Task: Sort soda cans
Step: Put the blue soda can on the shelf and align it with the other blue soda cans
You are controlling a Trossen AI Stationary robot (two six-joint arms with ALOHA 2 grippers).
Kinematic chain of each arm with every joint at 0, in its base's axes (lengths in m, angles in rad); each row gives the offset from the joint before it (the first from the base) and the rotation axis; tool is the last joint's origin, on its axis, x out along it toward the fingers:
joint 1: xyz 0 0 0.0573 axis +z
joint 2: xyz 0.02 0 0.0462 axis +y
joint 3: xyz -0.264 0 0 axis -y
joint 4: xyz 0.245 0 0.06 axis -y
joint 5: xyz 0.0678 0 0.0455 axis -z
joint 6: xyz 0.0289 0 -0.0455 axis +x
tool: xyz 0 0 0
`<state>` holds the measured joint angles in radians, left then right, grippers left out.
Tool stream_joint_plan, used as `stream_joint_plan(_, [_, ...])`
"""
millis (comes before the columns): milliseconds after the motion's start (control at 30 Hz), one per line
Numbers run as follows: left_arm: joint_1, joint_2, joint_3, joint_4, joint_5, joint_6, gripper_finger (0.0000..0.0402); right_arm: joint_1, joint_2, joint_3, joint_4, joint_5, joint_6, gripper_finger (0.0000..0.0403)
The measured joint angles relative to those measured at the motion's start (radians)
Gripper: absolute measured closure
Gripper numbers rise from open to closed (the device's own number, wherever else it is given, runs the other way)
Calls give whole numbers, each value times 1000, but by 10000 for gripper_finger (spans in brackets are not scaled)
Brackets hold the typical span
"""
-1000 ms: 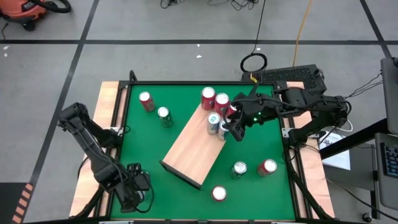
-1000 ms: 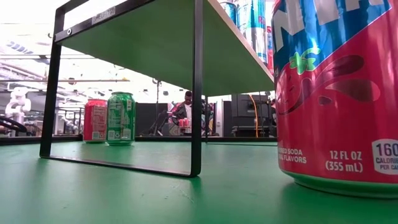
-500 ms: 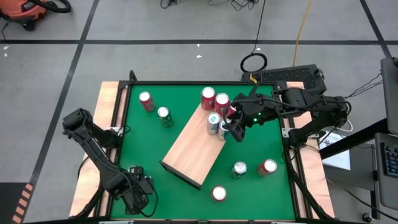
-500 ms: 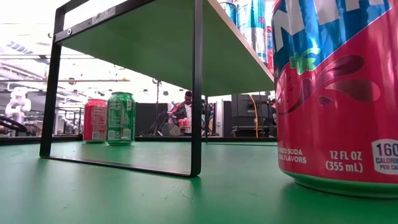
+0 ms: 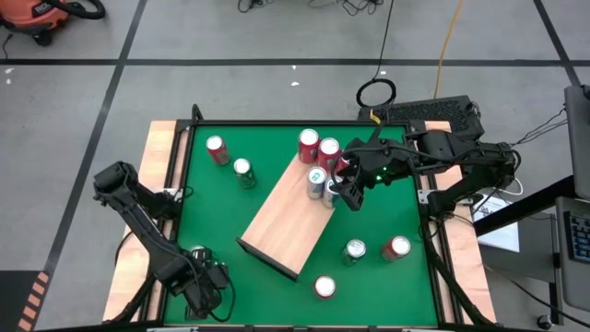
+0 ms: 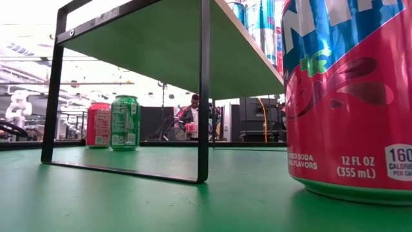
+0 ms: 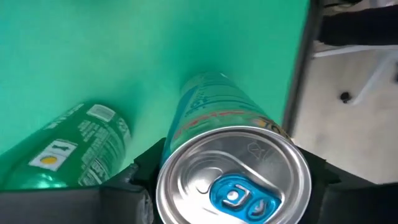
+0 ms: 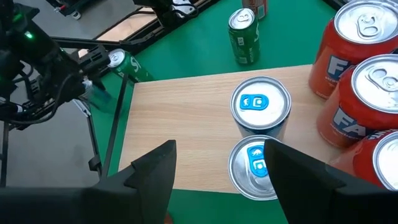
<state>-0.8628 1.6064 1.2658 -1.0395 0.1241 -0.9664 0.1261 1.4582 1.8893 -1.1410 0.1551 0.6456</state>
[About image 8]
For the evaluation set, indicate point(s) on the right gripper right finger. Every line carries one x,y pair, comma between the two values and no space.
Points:
298,180

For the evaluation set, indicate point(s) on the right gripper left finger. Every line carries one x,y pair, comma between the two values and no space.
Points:
152,180

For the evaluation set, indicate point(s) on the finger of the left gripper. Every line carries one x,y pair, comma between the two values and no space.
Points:
82,107
94,60

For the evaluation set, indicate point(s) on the silver-blue energy drink can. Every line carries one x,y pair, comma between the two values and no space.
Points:
259,109
245,168

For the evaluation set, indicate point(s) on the green Sprite soda can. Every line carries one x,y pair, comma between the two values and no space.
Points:
244,40
130,67

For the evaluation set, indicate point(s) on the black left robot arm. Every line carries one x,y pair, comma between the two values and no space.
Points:
34,46

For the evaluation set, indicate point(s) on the wooden shelf with black frame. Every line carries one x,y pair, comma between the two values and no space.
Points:
186,124

